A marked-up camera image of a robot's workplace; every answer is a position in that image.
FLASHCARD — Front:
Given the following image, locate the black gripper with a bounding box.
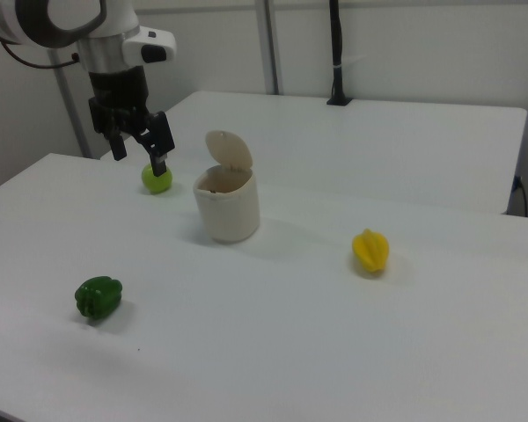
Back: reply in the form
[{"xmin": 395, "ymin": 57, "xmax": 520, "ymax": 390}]
[{"xmin": 87, "ymin": 65, "xmax": 177, "ymax": 178}]

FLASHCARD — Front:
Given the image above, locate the cream garbage bin with lid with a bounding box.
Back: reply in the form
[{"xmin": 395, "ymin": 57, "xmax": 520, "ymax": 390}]
[{"xmin": 192, "ymin": 129, "xmax": 261, "ymax": 244}]

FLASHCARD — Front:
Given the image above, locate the light green apple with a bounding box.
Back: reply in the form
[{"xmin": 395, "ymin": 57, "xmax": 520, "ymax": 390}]
[{"xmin": 141, "ymin": 163, "xmax": 174, "ymax": 196}]

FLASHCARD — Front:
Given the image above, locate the dark green bell pepper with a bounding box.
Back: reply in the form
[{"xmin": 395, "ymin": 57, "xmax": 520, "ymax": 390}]
[{"xmin": 74, "ymin": 275, "xmax": 124, "ymax": 321}]

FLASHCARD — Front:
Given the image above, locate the yellow starfruit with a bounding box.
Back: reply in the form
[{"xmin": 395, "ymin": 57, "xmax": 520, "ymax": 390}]
[{"xmin": 351, "ymin": 228, "xmax": 391, "ymax": 276}]

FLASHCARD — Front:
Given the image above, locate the grey aluminium frame post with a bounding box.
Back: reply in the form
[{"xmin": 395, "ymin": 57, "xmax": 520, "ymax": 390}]
[
  {"xmin": 253, "ymin": 0, "xmax": 285, "ymax": 96},
  {"xmin": 47, "ymin": 47, "xmax": 93, "ymax": 159}
]

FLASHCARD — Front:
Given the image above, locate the dark robot cable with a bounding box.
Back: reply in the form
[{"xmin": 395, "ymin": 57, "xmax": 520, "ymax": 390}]
[{"xmin": 0, "ymin": 38, "xmax": 79, "ymax": 70}]

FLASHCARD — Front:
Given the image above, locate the black camera stand pole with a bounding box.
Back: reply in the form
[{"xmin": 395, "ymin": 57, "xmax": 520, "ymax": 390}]
[{"xmin": 326, "ymin": 0, "xmax": 353, "ymax": 107}]

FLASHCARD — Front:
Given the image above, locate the blue cable at table edge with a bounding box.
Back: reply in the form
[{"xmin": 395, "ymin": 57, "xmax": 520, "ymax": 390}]
[{"xmin": 513, "ymin": 174, "xmax": 528, "ymax": 217}]

